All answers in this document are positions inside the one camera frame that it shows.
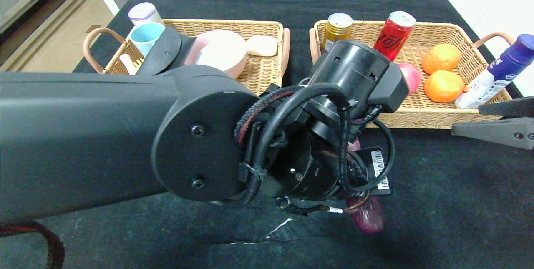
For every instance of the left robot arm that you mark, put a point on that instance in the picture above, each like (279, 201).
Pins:
(83, 135)

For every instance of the black glasses case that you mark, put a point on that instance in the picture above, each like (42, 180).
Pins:
(162, 54)

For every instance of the orange fruit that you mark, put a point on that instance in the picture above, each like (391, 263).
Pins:
(443, 86)
(441, 59)

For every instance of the white bottle with blue cap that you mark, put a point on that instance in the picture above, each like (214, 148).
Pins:
(496, 73)

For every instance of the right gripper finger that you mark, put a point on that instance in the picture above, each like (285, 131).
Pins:
(511, 106)
(505, 133)

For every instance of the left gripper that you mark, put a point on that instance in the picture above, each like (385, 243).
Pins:
(379, 169)

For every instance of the wicker basket holding tableware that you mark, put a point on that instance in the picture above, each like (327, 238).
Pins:
(263, 73)

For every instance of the purple eggplant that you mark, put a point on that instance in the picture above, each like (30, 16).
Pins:
(369, 217)

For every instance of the gold drink can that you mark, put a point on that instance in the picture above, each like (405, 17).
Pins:
(336, 31)

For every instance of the white soap bar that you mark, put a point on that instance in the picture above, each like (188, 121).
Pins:
(262, 45)

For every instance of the pink peach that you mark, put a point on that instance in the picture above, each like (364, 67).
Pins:
(413, 79)

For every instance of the black tablecloth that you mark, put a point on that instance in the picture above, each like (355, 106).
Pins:
(459, 202)

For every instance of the white tube with lavender lid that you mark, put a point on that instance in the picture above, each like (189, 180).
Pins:
(144, 12)

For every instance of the light blue mug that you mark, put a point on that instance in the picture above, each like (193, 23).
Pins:
(146, 39)

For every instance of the red drink can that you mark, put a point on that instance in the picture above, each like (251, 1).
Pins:
(394, 37)

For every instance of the pink bowl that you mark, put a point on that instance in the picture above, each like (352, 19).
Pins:
(240, 69)

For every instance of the wicker basket holding food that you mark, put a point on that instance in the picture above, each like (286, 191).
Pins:
(434, 112)

